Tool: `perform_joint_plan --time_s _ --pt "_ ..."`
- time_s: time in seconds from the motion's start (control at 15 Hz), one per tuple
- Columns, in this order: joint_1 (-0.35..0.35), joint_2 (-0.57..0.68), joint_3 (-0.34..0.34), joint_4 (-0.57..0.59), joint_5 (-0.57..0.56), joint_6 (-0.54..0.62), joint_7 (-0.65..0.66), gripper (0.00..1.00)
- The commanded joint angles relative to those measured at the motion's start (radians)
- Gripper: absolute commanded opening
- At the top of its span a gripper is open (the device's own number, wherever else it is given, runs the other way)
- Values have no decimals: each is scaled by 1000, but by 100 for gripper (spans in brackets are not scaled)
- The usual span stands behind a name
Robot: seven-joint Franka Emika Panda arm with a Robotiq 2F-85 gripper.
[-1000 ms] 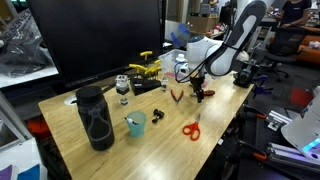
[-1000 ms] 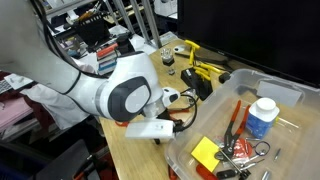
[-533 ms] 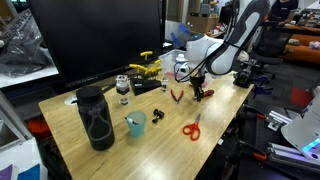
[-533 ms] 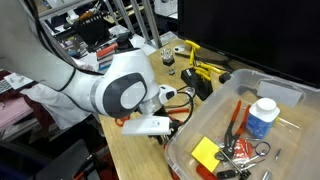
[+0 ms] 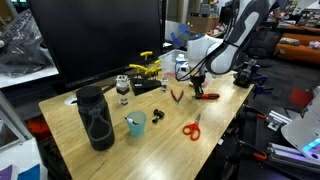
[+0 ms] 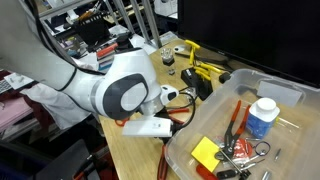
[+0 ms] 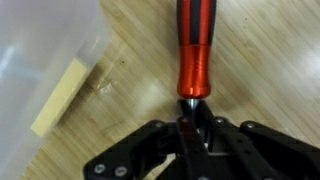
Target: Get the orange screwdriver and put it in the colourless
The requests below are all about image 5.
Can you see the black hex key holder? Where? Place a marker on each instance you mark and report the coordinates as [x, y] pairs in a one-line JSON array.
[[145, 86]]

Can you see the small clear plastic connector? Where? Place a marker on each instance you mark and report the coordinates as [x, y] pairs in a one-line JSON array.
[[164, 84]]

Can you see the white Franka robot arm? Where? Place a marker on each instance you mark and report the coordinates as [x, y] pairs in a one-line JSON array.
[[233, 36]]

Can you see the small black knob part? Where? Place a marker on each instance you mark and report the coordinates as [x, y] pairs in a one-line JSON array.
[[158, 114]]

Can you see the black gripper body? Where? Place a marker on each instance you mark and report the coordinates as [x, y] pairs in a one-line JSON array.
[[198, 80]]

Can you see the brown cardboard box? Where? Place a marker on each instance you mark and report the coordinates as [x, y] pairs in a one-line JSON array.
[[202, 24]]

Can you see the teal plastic cup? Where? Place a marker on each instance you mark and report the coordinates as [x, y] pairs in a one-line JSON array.
[[136, 128]]

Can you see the black bench vise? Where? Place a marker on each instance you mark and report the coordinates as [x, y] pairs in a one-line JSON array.
[[246, 75]]

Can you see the blue face shield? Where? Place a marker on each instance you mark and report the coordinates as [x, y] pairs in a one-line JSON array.
[[181, 33]]

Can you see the orange sofa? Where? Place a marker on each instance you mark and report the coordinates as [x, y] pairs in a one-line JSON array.
[[296, 51]]

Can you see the black white marker pen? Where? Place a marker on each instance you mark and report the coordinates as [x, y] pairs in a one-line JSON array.
[[132, 121]]

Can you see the grey plastic bag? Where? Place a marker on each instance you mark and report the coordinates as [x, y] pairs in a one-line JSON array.
[[20, 46]]

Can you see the white bottle blue label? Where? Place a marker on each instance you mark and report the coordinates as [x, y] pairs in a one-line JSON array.
[[180, 58]]

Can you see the blue spring clamp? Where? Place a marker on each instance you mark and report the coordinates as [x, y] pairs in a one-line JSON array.
[[261, 87]]

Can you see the aluminium extrusion rail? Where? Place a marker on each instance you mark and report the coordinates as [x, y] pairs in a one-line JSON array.
[[293, 155]]

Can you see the large black monitor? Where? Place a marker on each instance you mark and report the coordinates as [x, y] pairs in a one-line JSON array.
[[96, 36]]

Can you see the clear plastic storage bin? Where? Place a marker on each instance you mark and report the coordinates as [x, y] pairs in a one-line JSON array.
[[167, 60]]

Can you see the black insulated water bottle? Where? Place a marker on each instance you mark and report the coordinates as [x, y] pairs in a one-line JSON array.
[[96, 123]]

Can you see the silver metal bracket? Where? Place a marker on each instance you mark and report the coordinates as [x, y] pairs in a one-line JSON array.
[[278, 119]]

